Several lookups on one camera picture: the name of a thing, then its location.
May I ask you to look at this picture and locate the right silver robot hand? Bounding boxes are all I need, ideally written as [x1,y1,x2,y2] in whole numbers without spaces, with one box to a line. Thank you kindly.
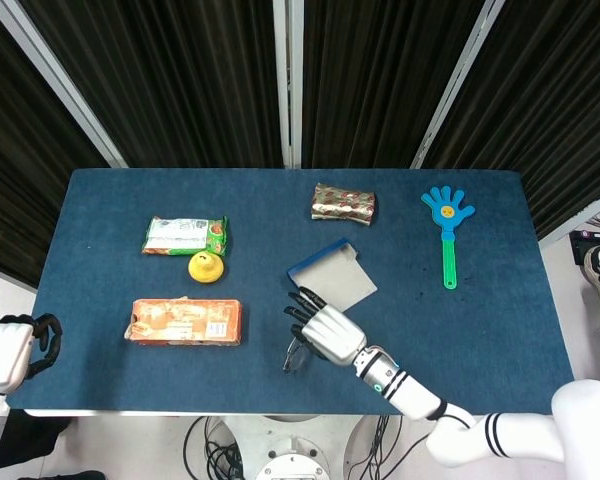
[283,285,370,369]

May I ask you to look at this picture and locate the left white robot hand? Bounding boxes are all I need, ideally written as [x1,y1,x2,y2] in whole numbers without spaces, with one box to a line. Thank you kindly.
[0,313,64,397]

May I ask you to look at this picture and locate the thin-framed eyeglasses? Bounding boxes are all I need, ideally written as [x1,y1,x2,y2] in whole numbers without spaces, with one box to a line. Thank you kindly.
[282,335,314,374]

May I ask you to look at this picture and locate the grey blue-edged box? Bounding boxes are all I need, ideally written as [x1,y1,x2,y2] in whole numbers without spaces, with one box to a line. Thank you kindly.
[286,238,379,312]

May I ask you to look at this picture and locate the grey round robot base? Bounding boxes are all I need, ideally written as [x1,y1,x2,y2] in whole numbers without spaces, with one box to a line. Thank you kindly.
[214,414,381,480]

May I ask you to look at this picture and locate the blue hand clapper toy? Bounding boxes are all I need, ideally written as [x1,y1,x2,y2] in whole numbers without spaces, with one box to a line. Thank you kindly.
[420,185,477,291]

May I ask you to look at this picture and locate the gold foil snack packet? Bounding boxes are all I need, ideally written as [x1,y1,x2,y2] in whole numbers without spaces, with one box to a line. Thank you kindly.
[309,182,381,227]

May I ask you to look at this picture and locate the yellow pear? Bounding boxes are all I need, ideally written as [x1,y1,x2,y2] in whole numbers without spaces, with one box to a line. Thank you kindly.
[187,250,225,284]

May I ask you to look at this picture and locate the orange snack carton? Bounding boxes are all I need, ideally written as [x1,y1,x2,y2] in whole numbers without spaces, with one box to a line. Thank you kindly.
[124,298,245,346]

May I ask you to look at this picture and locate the blue felt tablecloth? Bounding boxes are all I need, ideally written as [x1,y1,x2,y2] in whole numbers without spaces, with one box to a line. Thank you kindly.
[7,168,578,416]

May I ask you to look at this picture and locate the black pleated curtain panel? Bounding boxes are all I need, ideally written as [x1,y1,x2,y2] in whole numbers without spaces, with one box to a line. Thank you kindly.
[19,0,286,169]
[0,0,111,289]
[424,0,600,241]
[302,0,486,170]

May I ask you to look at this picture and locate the green white snack bag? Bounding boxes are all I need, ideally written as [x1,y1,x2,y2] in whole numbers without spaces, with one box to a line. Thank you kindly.
[140,215,230,258]

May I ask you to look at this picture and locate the black floor device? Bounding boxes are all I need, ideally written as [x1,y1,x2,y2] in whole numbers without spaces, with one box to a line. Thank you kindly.
[569,229,600,266]

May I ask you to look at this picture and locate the black floor cable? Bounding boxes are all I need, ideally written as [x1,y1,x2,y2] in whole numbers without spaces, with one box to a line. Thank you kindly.
[347,415,406,480]
[183,415,246,480]
[402,429,431,466]

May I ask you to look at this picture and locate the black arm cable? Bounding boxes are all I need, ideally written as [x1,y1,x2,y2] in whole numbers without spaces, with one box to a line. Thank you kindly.
[431,399,477,430]

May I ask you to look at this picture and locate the white partition post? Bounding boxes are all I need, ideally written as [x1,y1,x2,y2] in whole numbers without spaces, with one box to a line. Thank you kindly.
[0,0,129,169]
[272,0,306,169]
[410,0,506,170]
[538,184,600,249]

